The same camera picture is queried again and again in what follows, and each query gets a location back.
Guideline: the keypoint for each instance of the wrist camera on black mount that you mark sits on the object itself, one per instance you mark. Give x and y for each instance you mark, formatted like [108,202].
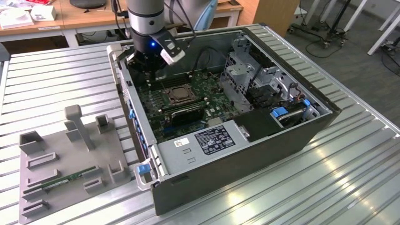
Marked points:
[173,56]

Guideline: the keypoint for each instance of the wooden desk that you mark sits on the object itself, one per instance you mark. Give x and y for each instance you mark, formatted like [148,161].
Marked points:
[102,16]
[46,24]

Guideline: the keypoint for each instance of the black wheeled stand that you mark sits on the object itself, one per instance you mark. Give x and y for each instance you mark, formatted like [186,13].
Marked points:
[333,36]

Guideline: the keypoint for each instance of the small blue clip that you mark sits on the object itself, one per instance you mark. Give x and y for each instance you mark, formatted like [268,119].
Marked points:
[130,113]
[305,102]

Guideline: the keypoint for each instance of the black PC case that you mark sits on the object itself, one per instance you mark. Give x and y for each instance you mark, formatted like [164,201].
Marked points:
[233,178]

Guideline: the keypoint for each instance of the white tape strip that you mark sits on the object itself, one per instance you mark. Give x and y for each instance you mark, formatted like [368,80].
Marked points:
[350,204]

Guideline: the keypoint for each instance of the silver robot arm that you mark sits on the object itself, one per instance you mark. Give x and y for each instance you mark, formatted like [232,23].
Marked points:
[145,14]

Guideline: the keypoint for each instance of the grey parts rack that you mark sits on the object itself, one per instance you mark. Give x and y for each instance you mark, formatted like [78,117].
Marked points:
[77,164]

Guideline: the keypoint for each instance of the black round bowl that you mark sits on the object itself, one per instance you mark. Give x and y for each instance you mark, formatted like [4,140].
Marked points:
[86,3]

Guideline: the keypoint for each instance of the white table frame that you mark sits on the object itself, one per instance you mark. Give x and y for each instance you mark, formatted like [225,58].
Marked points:
[373,50]

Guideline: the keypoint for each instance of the green motherboard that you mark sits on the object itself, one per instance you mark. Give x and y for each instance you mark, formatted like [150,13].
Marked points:
[214,93]

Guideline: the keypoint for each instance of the grey power supply unit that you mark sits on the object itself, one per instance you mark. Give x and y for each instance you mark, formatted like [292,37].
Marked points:
[181,154]

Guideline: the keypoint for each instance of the wooden cabinet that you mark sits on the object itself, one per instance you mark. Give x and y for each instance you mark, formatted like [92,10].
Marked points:
[274,14]

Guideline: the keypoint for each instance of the blue drive latch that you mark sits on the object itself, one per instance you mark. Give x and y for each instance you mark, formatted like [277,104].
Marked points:
[278,112]

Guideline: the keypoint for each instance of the white printed box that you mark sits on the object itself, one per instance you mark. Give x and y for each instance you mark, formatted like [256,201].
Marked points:
[42,12]

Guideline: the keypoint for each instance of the white square tray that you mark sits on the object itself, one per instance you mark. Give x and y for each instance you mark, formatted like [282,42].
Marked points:
[16,20]

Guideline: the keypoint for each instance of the green RAM stick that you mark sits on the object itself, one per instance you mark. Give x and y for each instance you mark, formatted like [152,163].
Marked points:
[182,107]
[58,182]

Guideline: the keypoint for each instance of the metal locking lever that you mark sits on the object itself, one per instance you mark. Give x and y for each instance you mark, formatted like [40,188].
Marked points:
[162,85]

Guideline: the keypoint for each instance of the metal drive cage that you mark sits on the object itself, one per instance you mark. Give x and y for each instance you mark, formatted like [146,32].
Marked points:
[238,70]

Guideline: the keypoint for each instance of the silver CPU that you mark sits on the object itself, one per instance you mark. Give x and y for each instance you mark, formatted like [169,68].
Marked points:
[181,94]

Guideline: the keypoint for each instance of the clear plastic bag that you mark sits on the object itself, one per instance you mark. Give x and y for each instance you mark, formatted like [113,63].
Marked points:
[12,4]

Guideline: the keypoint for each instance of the red white packet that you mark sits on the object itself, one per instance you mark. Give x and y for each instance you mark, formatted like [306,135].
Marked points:
[38,2]

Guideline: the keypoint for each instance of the CPU socket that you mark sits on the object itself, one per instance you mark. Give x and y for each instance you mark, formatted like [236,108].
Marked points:
[184,102]

